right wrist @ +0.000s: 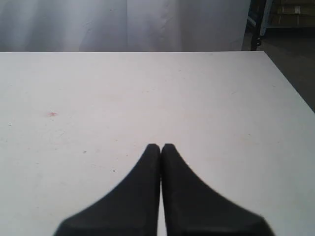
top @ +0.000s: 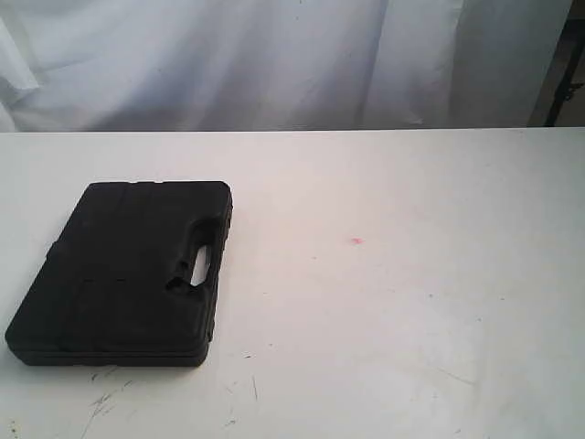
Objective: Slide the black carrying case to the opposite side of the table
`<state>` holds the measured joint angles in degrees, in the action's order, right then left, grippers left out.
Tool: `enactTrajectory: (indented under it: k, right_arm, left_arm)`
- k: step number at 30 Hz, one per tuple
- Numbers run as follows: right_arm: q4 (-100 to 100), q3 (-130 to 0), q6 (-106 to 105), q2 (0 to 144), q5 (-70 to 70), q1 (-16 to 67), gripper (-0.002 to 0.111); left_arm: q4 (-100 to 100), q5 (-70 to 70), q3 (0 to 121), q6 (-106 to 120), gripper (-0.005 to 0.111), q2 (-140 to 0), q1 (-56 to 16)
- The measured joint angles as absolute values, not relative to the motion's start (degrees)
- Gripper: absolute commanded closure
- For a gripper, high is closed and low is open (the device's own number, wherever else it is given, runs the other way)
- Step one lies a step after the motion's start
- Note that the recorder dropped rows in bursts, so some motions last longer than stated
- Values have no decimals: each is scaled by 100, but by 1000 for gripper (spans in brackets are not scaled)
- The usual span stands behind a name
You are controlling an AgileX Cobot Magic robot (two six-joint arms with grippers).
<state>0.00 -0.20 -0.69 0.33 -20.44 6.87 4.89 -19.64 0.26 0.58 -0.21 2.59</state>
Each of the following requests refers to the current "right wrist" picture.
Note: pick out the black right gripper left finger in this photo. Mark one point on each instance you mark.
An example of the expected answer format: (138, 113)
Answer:
(130, 209)

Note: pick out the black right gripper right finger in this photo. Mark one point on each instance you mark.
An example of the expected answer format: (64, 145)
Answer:
(192, 208)

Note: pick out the black stand pole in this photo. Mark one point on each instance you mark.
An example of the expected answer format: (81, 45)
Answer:
(256, 38)

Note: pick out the white backdrop curtain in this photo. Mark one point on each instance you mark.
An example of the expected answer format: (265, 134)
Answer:
(122, 25)

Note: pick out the blue metal shelf rack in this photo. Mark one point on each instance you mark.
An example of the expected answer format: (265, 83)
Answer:
(279, 14)

